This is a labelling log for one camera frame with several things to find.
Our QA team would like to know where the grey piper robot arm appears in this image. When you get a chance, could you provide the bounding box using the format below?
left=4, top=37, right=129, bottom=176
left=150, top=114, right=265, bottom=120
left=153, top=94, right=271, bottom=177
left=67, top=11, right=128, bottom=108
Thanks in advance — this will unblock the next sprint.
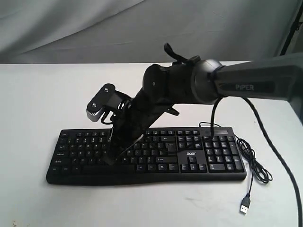
left=104, top=53, right=303, bottom=165

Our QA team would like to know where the black tripod stand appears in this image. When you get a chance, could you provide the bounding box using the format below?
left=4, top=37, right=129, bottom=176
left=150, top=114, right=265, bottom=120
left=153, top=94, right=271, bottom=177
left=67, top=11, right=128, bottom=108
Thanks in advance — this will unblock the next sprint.
left=280, top=1, right=303, bottom=56

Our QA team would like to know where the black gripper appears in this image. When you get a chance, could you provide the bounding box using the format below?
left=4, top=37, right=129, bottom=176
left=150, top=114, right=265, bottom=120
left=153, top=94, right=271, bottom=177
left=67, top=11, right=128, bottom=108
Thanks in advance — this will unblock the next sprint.
left=104, top=90, right=179, bottom=165

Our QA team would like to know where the black USB cable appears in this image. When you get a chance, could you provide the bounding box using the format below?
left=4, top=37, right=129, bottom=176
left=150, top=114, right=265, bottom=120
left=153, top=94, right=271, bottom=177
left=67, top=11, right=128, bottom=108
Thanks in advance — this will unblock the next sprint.
left=198, top=122, right=273, bottom=216

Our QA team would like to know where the grey backdrop cloth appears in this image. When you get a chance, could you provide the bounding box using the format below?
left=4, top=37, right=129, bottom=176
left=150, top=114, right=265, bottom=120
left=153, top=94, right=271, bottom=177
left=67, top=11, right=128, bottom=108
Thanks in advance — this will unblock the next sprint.
left=0, top=0, right=302, bottom=64

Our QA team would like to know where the black acer keyboard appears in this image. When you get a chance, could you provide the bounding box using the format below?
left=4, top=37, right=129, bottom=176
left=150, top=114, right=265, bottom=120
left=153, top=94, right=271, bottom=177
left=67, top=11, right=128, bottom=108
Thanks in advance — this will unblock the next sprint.
left=46, top=127, right=247, bottom=186

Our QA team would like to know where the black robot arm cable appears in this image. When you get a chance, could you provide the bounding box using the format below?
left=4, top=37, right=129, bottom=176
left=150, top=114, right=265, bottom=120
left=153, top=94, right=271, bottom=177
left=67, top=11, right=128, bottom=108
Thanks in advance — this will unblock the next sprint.
left=209, top=96, right=303, bottom=227

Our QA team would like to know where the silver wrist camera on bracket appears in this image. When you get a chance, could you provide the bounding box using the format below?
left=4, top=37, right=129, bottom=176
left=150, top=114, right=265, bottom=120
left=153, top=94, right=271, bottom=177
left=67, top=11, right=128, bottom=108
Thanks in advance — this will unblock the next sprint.
left=86, top=83, right=132, bottom=122

